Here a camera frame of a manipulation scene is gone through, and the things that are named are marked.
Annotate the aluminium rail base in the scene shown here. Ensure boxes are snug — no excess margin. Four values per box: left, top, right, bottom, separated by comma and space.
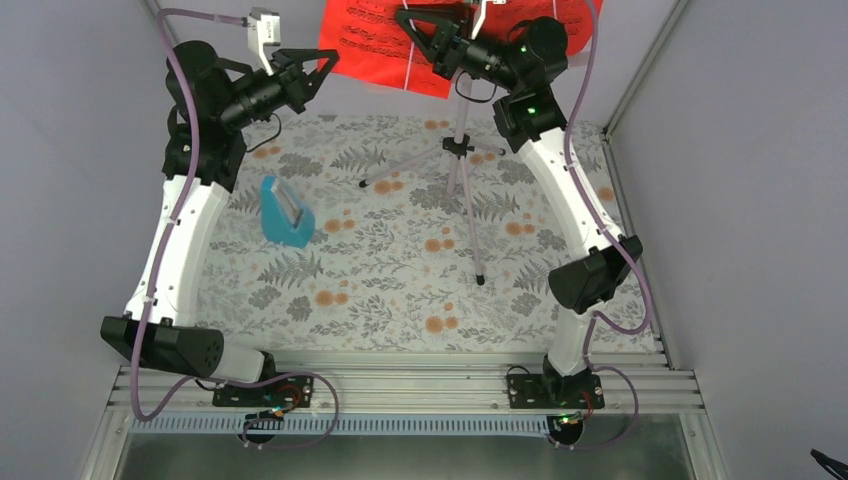
82, 351, 726, 479

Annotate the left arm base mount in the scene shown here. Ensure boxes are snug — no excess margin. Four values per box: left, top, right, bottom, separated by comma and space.
212, 375, 314, 444

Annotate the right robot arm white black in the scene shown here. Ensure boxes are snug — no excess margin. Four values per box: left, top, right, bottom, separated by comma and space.
394, 5, 654, 407

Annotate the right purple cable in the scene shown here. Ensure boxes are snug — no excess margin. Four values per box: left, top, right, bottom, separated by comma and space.
563, 0, 657, 452

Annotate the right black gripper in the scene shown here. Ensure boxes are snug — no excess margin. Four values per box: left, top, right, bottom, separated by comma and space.
393, 3, 520, 93

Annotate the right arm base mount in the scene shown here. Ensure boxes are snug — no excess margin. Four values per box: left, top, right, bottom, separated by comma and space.
505, 366, 606, 447

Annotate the floral table mat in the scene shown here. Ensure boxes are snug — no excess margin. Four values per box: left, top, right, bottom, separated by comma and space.
173, 113, 657, 354

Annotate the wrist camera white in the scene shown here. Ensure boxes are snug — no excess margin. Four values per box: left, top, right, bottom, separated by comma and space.
464, 0, 508, 39
247, 7, 281, 76

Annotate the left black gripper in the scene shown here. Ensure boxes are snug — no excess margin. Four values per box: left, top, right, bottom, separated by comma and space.
218, 48, 337, 130

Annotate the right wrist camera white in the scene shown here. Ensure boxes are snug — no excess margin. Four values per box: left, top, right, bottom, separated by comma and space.
464, 0, 508, 39

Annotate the red sheet music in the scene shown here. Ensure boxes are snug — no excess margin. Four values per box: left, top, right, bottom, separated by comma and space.
484, 0, 594, 57
319, 0, 451, 99

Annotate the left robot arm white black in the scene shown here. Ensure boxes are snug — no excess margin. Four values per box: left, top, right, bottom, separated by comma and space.
100, 40, 339, 405

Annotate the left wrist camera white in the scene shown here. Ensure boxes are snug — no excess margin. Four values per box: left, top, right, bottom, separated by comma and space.
247, 7, 281, 76

